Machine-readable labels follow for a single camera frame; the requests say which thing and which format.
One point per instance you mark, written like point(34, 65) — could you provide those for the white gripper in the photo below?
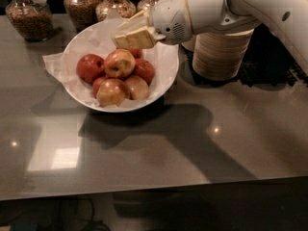
point(169, 20)

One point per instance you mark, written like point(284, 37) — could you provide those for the red yellow apple with sticker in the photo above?
point(119, 64)

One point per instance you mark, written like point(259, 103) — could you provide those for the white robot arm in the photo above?
point(287, 19)

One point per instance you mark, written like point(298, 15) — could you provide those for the red apple top back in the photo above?
point(137, 53)

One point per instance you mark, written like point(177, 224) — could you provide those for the red apple right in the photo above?
point(144, 69)

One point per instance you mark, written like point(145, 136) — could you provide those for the pale apple front right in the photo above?
point(138, 87)

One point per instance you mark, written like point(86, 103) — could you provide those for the red apple left back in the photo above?
point(90, 67)

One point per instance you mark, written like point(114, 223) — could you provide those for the small red apple hidden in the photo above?
point(96, 84)

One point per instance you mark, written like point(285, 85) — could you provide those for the yellow red apple front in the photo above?
point(112, 92)

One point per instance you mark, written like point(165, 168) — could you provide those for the back stack paper bowls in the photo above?
point(190, 44)

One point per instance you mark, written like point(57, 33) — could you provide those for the stack paper bowls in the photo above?
point(190, 44)
point(218, 57)

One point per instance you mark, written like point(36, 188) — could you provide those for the front stack paper bowls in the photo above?
point(218, 57)

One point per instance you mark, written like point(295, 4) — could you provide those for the glass jar far left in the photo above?
point(32, 19)

